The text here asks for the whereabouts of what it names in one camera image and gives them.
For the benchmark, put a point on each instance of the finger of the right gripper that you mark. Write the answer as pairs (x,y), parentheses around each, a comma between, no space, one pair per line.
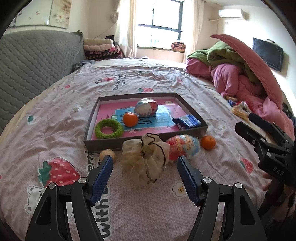
(266,122)
(259,142)

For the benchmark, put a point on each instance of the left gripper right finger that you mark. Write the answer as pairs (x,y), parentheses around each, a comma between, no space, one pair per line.
(240,219)

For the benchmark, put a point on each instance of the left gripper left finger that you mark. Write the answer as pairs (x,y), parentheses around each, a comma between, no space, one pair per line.
(50,222)

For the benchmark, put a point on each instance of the small orange mandarin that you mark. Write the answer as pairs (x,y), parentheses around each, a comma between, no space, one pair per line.
(208,142)

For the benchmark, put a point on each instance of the tan walnut ball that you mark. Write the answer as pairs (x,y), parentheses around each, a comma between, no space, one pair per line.
(107,152)

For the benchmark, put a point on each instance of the blue snack packet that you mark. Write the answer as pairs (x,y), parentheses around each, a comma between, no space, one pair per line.
(186,122)

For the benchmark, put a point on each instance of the red blue snack bag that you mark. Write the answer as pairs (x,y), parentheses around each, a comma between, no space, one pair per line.
(183,145)

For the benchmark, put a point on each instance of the beige organza scrunchie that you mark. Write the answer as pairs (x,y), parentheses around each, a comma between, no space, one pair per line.
(145,158)

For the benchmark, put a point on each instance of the large orange mandarin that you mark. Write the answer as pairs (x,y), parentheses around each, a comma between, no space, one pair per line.
(130,119)

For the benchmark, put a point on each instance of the red white snack bag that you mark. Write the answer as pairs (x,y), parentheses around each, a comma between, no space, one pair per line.
(146,107)

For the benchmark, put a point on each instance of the person's right hand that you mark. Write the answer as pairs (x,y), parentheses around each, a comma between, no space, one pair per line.
(268,177)

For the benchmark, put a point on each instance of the wrapped biscuit snacks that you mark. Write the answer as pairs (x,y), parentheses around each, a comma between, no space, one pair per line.
(239,108)

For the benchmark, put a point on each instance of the pink quilt pile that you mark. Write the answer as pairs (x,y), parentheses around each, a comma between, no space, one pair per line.
(229,81)

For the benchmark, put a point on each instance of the green blanket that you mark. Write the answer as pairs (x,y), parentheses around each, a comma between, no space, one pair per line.
(222,53)

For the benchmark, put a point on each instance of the grey shallow cardboard box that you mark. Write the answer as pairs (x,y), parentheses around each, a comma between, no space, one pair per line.
(171,105)

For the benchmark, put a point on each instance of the patterned bag on sill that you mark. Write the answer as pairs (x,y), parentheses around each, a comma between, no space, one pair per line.
(178,46)

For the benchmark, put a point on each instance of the white air conditioner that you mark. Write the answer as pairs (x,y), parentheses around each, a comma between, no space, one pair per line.
(232,14)

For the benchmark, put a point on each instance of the dark cloth by headboard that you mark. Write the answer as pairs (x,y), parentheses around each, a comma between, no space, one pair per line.
(77,66)

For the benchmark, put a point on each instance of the right white curtain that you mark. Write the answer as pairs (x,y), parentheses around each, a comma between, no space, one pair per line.
(192,21)

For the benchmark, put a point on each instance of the white curtain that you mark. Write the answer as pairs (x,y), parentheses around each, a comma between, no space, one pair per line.
(126,28)
(192,21)

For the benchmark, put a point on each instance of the grey quilted headboard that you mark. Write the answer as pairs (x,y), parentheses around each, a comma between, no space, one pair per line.
(31,61)

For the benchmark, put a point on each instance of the dark framed window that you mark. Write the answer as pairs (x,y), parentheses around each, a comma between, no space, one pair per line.
(159,23)

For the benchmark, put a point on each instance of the stack of folded blankets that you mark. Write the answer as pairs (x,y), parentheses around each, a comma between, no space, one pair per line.
(101,49)

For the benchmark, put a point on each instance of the left white curtain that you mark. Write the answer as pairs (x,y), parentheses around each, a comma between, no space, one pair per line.
(126,28)

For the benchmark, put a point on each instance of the black wall television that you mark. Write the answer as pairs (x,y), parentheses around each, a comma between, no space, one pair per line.
(271,53)

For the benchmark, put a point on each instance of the flower wall painting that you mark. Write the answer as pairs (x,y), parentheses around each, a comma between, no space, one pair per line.
(55,13)

